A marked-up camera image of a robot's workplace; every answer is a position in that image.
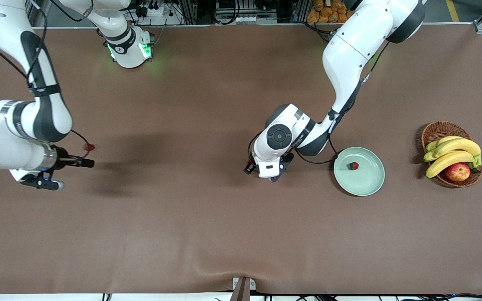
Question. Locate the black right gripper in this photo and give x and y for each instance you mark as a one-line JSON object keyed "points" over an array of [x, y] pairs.
{"points": [[62, 159]]}

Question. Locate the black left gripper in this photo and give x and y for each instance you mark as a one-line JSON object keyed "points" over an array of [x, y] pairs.
{"points": [[249, 168]]}

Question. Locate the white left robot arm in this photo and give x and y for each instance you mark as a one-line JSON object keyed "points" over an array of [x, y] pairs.
{"points": [[349, 50]]}

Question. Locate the pale green round plate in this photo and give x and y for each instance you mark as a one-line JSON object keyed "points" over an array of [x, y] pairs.
{"points": [[364, 179]]}

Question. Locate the large table cover mat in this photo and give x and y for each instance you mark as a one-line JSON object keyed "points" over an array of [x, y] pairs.
{"points": [[182, 230]]}

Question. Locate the long white socket strip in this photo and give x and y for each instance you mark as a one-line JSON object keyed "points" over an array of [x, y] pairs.
{"points": [[245, 19]]}

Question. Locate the white power strip with plugs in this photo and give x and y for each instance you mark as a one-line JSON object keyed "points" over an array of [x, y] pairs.
{"points": [[157, 12]]}

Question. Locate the pile of orange fruits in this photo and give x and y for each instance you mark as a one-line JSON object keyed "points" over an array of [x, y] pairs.
{"points": [[326, 10]]}

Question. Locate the brown wicker basket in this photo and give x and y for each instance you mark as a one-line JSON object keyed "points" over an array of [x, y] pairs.
{"points": [[442, 129]]}

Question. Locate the large yellow banana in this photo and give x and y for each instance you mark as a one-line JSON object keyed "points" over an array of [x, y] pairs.
{"points": [[448, 161]]}

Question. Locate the small yellow green banana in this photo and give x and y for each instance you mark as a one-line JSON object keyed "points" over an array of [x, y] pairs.
{"points": [[448, 140]]}

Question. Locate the red apple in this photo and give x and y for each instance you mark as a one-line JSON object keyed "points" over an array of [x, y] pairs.
{"points": [[457, 172]]}

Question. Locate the yellow banana bunch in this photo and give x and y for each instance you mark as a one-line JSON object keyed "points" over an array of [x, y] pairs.
{"points": [[462, 145]]}

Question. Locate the metal table edge bracket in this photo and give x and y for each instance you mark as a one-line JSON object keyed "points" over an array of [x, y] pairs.
{"points": [[241, 292]]}

